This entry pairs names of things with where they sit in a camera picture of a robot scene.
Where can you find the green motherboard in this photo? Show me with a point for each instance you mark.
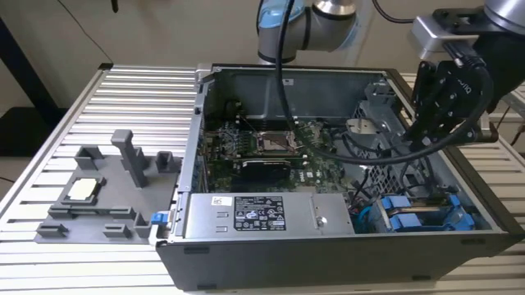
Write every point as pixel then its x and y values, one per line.
pixel 320 181

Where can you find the grey parts rack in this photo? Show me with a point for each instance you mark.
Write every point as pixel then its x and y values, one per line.
pixel 123 215

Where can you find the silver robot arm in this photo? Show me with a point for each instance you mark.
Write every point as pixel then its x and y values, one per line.
pixel 266 43

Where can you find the hard disk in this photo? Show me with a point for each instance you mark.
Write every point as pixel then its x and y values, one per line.
pixel 400 204

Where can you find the black open PC case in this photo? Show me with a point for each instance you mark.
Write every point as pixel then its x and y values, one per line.
pixel 266 264

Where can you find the grey metal drive cage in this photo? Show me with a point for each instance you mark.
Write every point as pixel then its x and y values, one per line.
pixel 381 95

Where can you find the CPU socket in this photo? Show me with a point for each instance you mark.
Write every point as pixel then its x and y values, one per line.
pixel 273 144

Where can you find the black floor box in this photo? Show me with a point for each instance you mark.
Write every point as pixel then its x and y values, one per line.
pixel 20 135

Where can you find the silver power supply unit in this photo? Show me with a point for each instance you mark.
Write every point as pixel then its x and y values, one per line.
pixel 205 215

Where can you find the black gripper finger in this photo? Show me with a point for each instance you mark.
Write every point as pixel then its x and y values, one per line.
pixel 455 133
pixel 424 92

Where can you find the black desk leg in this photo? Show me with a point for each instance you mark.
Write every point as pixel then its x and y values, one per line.
pixel 24 77

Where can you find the blue case latch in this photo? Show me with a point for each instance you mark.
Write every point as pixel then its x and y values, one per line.
pixel 158 218

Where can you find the silver CPU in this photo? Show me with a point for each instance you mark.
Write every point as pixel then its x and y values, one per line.
pixel 82 188

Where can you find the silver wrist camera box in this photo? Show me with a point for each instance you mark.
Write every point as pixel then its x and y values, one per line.
pixel 430 33

